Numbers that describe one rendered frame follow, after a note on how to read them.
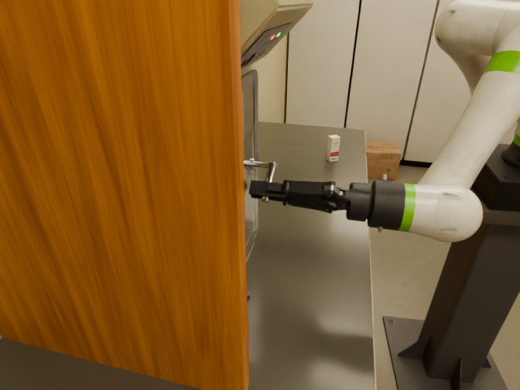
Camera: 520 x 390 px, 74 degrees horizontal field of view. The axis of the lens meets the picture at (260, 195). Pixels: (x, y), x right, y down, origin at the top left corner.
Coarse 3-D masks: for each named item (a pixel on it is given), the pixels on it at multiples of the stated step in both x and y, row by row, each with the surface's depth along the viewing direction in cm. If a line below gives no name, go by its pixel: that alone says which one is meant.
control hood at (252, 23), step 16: (240, 0) 35; (256, 0) 35; (272, 0) 34; (288, 0) 40; (304, 0) 52; (240, 16) 36; (256, 16) 35; (272, 16) 35; (288, 16) 45; (240, 32) 36; (256, 32) 36; (272, 48) 66
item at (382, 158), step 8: (368, 144) 335; (376, 144) 336; (384, 144) 336; (392, 144) 337; (368, 152) 318; (376, 152) 318; (384, 152) 317; (392, 152) 316; (400, 152) 315; (368, 160) 322; (376, 160) 321; (384, 160) 319; (392, 160) 318; (368, 168) 326; (376, 168) 324; (384, 168) 323; (392, 168) 322; (368, 176) 331; (376, 176) 330; (392, 176) 327
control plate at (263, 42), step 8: (288, 24) 52; (264, 32) 39; (272, 32) 45; (280, 32) 53; (256, 40) 40; (264, 40) 45; (272, 40) 53; (256, 48) 45; (264, 48) 53; (248, 56) 46; (248, 64) 54
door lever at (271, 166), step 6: (252, 162) 73; (258, 162) 73; (264, 162) 73; (270, 162) 72; (252, 168) 73; (270, 168) 72; (276, 168) 73; (270, 174) 72; (270, 180) 71; (264, 198) 70
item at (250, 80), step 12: (252, 72) 65; (252, 84) 66; (252, 96) 67; (252, 108) 68; (252, 120) 69; (252, 132) 70; (252, 144) 72; (252, 156) 73; (252, 204) 78; (252, 216) 80; (252, 228) 81; (252, 240) 83
